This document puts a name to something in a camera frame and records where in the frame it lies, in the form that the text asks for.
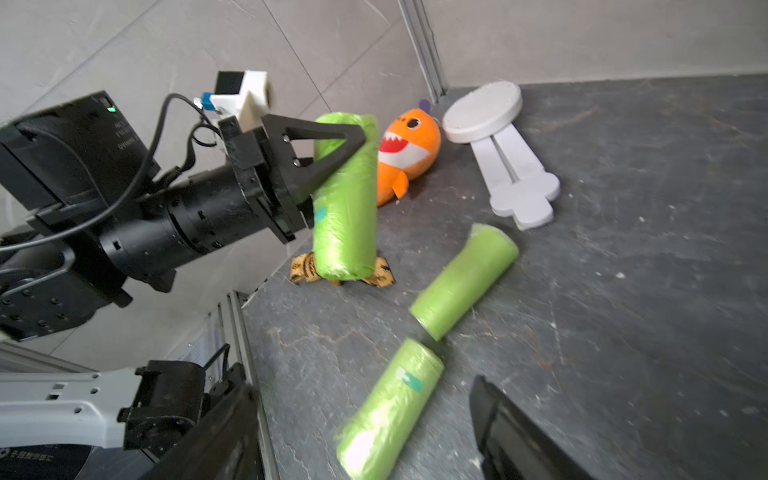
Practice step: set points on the orange shark plush toy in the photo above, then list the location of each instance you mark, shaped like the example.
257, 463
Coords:
408, 149

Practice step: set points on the green roll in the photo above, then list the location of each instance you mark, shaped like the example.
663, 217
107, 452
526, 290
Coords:
345, 206
370, 442
487, 254

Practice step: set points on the white folding stand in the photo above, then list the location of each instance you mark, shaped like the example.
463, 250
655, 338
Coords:
519, 186

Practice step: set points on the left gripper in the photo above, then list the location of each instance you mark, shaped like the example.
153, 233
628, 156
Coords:
280, 164

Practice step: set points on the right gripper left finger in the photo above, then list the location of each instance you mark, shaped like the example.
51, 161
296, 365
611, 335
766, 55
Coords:
224, 445

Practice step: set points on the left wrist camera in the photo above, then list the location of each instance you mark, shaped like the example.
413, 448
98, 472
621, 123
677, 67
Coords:
246, 95

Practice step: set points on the tiger striped small toy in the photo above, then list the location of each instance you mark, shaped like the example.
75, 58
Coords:
305, 268

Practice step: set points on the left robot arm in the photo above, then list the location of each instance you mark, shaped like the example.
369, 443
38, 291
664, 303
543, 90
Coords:
101, 212

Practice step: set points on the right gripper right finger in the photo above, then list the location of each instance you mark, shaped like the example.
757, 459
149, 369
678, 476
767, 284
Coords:
512, 446

